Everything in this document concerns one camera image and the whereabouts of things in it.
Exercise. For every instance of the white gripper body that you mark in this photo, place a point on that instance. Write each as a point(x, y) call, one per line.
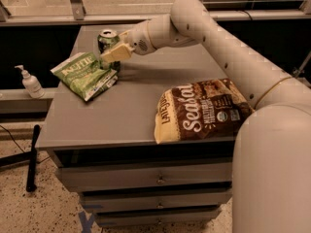
point(138, 38)

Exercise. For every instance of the bottom cabinet drawer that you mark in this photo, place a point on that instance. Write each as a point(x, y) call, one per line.
point(156, 216)

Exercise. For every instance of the metal window rail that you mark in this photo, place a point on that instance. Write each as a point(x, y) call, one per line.
point(36, 12)

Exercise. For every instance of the grey drawer cabinet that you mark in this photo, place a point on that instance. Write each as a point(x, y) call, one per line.
point(117, 127)

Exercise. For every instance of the black stand leg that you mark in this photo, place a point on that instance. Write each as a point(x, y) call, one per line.
point(30, 157)

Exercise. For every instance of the white pump bottle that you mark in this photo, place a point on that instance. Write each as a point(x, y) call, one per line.
point(31, 83)

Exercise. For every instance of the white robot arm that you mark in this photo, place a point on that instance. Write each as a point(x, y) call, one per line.
point(271, 177)

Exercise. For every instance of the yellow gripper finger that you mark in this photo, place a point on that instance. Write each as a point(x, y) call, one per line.
point(117, 52)

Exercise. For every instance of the brown Late July chip bag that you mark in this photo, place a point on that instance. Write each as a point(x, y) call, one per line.
point(198, 111)

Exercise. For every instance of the cabinet drawer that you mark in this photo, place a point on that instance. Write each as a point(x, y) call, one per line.
point(95, 178)
point(156, 216)
point(166, 199)

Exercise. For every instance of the top cabinet drawer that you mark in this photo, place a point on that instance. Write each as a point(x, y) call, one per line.
point(95, 178)

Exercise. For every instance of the green soda can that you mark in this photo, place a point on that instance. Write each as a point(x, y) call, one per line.
point(106, 39)

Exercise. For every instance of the middle cabinet drawer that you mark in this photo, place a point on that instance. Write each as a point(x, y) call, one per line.
point(166, 199)

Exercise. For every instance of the green Kettle chip bag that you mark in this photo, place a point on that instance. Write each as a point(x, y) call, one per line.
point(83, 74)

